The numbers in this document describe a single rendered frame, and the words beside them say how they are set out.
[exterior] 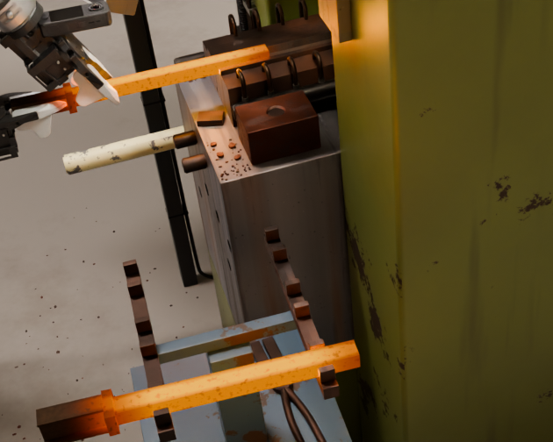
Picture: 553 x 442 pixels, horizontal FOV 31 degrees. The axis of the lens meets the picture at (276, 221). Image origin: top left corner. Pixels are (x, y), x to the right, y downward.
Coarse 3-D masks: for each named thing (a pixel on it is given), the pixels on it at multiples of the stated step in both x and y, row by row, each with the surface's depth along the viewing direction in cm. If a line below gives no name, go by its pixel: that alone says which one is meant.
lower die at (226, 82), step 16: (240, 32) 186; (256, 32) 185; (272, 32) 183; (288, 32) 182; (304, 32) 181; (320, 32) 179; (208, 48) 181; (224, 48) 180; (240, 48) 179; (304, 48) 175; (320, 48) 175; (240, 64) 173; (256, 64) 174; (272, 64) 174; (304, 64) 173; (224, 80) 172; (256, 80) 170; (272, 80) 171; (288, 80) 171; (304, 80) 172; (224, 96) 176; (240, 96) 171; (256, 96) 172
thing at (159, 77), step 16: (256, 48) 175; (176, 64) 174; (192, 64) 173; (208, 64) 173; (224, 64) 173; (112, 80) 171; (128, 80) 171; (144, 80) 171; (160, 80) 172; (176, 80) 173; (32, 96) 169; (48, 96) 168; (64, 96) 168
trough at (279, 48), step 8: (328, 32) 179; (296, 40) 178; (304, 40) 178; (312, 40) 179; (320, 40) 179; (328, 40) 179; (272, 48) 178; (280, 48) 178; (288, 48) 178; (296, 48) 178
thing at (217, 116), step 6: (198, 114) 176; (204, 114) 176; (210, 114) 176; (216, 114) 176; (222, 114) 175; (198, 120) 175; (204, 120) 174; (210, 120) 174; (216, 120) 174; (222, 120) 174
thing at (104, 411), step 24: (264, 360) 127; (288, 360) 127; (312, 360) 127; (336, 360) 126; (168, 384) 126; (192, 384) 126; (216, 384) 125; (240, 384) 125; (264, 384) 126; (48, 408) 124; (72, 408) 123; (96, 408) 123; (120, 408) 124; (144, 408) 124; (48, 432) 124; (72, 432) 125; (96, 432) 125
